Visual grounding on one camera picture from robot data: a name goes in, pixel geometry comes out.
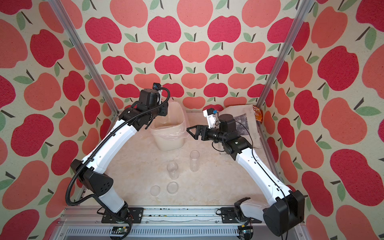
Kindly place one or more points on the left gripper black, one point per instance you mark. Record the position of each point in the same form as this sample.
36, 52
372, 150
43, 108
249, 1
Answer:
165, 107

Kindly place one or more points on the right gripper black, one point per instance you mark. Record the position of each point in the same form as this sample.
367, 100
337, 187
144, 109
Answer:
205, 131

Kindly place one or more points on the tall clear jar of rosebuds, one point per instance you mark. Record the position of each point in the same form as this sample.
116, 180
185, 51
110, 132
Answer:
194, 160

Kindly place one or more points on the clear jar lid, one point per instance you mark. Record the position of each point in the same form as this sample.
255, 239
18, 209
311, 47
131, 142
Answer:
172, 188
155, 191

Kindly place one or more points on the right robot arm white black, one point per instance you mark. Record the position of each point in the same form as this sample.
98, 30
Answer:
285, 208

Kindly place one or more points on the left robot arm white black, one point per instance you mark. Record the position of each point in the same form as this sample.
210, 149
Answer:
90, 171

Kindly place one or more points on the pink plastic bin liner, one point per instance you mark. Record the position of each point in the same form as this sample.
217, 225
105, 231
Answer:
173, 126

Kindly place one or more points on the cream trash bin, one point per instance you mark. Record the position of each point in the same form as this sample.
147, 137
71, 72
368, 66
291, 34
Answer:
166, 145

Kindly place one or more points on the white Monet tote bag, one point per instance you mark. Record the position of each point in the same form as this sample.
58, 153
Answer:
244, 116

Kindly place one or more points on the orange snack packet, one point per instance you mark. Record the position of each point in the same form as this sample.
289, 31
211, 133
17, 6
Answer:
258, 114

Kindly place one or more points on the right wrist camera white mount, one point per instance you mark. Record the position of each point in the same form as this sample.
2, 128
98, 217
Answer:
211, 116

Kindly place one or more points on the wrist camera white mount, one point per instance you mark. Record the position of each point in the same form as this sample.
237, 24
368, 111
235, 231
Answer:
158, 87
211, 116

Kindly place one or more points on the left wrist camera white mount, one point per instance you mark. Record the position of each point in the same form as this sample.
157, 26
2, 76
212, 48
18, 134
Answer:
158, 87

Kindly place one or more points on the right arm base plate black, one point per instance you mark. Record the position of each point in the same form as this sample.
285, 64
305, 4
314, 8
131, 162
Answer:
232, 215

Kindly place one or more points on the left aluminium corner post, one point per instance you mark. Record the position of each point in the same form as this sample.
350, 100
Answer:
71, 31

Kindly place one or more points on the aluminium corner post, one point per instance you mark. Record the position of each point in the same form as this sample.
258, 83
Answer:
71, 31
286, 47

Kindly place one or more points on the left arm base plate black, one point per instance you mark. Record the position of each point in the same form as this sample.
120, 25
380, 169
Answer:
132, 215

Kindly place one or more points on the aluminium front rail frame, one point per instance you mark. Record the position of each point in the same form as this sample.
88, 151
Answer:
165, 223

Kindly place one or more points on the right aluminium corner post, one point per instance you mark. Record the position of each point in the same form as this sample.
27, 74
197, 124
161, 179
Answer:
286, 47

